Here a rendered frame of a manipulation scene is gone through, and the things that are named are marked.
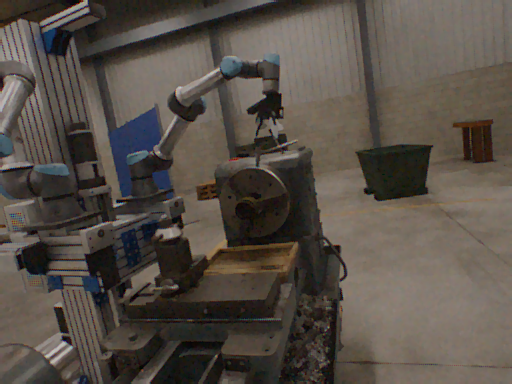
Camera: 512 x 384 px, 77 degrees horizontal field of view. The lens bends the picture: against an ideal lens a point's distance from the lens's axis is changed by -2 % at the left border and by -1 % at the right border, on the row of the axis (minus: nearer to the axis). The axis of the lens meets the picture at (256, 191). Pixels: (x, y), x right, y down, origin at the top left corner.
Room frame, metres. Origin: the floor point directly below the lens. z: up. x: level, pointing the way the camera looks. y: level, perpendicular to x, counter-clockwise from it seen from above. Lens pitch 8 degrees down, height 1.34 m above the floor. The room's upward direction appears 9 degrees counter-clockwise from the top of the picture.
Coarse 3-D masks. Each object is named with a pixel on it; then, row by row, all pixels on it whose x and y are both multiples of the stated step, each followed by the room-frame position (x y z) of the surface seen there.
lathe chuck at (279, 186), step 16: (240, 176) 1.42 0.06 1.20; (256, 176) 1.40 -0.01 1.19; (272, 176) 1.38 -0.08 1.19; (224, 192) 1.45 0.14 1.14; (256, 192) 1.41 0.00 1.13; (272, 192) 1.39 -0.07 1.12; (288, 192) 1.40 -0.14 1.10; (224, 208) 1.45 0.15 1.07; (272, 208) 1.39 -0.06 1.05; (288, 208) 1.37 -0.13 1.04; (256, 224) 1.41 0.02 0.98; (272, 224) 1.39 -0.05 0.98
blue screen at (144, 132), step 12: (156, 108) 6.15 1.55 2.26; (132, 120) 7.44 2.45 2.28; (144, 120) 6.80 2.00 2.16; (156, 120) 6.26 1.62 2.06; (108, 132) 9.48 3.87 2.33; (120, 132) 8.40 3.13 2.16; (132, 132) 7.59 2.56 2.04; (144, 132) 6.92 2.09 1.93; (156, 132) 6.36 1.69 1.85; (120, 144) 8.61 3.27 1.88; (132, 144) 7.75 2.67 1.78; (144, 144) 7.05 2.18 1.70; (156, 144) 6.45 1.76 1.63; (120, 156) 8.82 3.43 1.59; (120, 168) 9.05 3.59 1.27; (120, 180) 9.29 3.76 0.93; (156, 180) 6.82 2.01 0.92; (168, 180) 6.26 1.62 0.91; (120, 192) 9.48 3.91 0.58
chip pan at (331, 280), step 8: (336, 256) 2.00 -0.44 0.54; (328, 264) 1.90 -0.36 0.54; (336, 264) 1.88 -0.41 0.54; (328, 272) 1.78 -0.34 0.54; (336, 272) 1.76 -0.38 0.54; (328, 280) 1.68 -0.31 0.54; (336, 280) 1.66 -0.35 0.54; (328, 288) 1.59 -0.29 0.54; (336, 288) 1.57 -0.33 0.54; (328, 296) 1.51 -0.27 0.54; (336, 296) 1.49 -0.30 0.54
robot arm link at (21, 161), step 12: (0, 84) 1.30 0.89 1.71; (12, 132) 1.32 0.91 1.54; (24, 144) 1.37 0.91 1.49; (12, 156) 1.31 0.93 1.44; (24, 156) 1.34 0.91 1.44; (12, 168) 1.29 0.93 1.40; (24, 168) 1.31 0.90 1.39; (0, 180) 1.30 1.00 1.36; (12, 180) 1.29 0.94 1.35; (24, 180) 1.29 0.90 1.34; (0, 192) 1.30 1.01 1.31; (12, 192) 1.29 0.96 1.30; (24, 192) 1.30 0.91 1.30
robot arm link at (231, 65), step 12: (228, 60) 1.35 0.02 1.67; (240, 60) 1.38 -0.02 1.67; (216, 72) 1.41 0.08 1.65; (228, 72) 1.36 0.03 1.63; (240, 72) 1.39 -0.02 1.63; (192, 84) 1.49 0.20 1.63; (204, 84) 1.46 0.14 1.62; (216, 84) 1.44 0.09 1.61; (168, 96) 1.59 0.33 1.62; (180, 96) 1.53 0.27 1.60; (192, 96) 1.51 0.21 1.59; (180, 108) 1.57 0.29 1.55
